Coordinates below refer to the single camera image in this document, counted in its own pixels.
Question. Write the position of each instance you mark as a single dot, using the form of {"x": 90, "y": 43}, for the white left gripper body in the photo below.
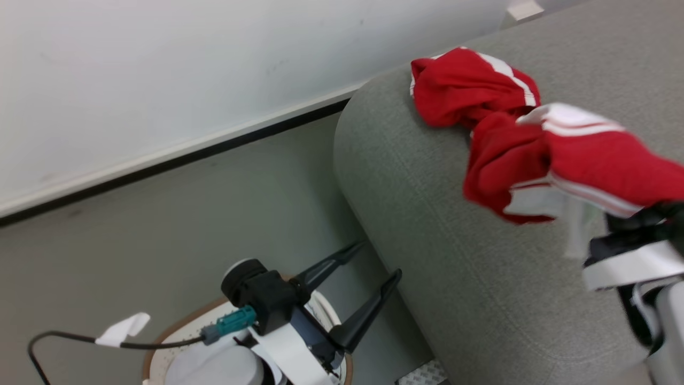
{"x": 291, "y": 353}

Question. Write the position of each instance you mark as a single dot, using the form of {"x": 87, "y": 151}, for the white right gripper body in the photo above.
{"x": 636, "y": 264}

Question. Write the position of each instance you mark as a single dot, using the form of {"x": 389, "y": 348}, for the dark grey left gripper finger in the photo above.
{"x": 326, "y": 263}
{"x": 366, "y": 313}

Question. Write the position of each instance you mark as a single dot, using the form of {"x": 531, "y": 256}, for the red and white garment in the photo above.
{"x": 502, "y": 155}

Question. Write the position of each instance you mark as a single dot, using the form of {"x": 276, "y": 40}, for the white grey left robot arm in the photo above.
{"x": 214, "y": 369}

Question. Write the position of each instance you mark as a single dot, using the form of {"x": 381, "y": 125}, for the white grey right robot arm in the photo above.
{"x": 668, "y": 331}

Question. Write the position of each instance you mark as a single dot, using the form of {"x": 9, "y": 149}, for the grey fabric sofa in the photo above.
{"x": 470, "y": 278}

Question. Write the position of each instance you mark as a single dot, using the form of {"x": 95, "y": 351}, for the white textured floor plate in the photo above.
{"x": 423, "y": 374}

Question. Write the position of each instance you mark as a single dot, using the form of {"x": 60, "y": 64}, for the beige plastic laundry basket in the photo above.
{"x": 176, "y": 334}

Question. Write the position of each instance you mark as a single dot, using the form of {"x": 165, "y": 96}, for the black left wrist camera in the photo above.
{"x": 264, "y": 297}

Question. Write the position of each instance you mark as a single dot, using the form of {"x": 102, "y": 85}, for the white black wall baseboard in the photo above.
{"x": 160, "y": 155}

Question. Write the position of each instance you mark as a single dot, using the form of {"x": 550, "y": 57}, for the white wall socket box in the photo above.
{"x": 525, "y": 9}

